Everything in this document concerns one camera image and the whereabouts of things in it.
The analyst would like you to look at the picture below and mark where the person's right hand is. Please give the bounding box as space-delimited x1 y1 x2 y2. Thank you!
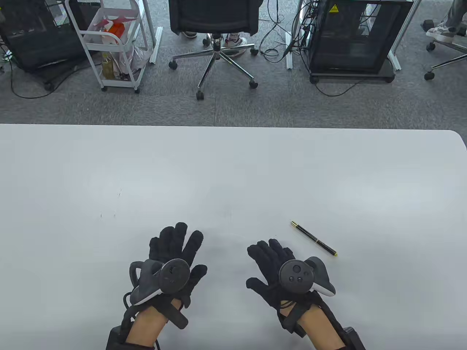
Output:
246 238 319 322

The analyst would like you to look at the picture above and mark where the person's left hand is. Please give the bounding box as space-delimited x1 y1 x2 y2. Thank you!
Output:
149 222 208 309

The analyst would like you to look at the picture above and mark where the black gold fountain pen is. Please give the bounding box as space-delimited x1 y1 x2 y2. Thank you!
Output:
290 220 319 243

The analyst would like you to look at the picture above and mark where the black fountain pen cap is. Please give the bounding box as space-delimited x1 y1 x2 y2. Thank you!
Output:
316 239 338 257

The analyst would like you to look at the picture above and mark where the person's left forearm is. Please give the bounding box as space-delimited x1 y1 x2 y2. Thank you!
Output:
126 298 183 350

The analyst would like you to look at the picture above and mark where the person's right forearm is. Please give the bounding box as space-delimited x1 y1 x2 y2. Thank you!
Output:
299 304 346 350

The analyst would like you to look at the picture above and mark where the clear plastic bag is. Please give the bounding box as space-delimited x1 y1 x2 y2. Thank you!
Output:
113 46 153 75

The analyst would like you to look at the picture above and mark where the yellow bottle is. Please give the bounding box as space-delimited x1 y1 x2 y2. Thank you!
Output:
101 52 114 80

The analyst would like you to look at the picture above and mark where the white metal desk leg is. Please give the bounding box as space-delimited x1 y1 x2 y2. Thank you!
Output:
285 0 305 70
140 0 163 65
387 0 422 71

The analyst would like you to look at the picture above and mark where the white rolling cart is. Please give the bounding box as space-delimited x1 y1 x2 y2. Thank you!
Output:
65 0 151 94

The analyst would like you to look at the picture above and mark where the black wheeled platform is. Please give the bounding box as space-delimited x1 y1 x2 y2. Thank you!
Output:
27 55 103 92
309 58 397 85

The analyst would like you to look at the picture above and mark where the black office chair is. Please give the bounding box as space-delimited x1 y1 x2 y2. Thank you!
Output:
168 0 260 101

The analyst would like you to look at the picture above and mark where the black computer case yellow sticker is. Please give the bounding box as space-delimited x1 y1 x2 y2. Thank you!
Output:
308 0 414 73

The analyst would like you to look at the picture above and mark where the chrome chair base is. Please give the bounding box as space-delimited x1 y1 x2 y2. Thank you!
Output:
420 19 467 81

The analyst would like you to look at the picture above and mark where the black controller mount bracket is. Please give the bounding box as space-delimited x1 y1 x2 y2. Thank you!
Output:
167 304 189 330
279 299 311 334

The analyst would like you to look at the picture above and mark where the black braided glove cable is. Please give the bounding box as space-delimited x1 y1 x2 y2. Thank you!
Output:
122 292 142 342
312 293 347 345

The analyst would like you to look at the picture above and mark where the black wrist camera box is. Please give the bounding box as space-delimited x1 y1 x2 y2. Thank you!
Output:
341 327 366 350
106 326 128 350

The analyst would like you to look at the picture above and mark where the black floor cable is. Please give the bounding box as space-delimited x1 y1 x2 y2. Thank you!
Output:
9 55 68 100
314 78 365 97

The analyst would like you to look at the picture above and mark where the tangle of black cables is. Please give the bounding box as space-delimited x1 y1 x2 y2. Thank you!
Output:
258 0 310 64

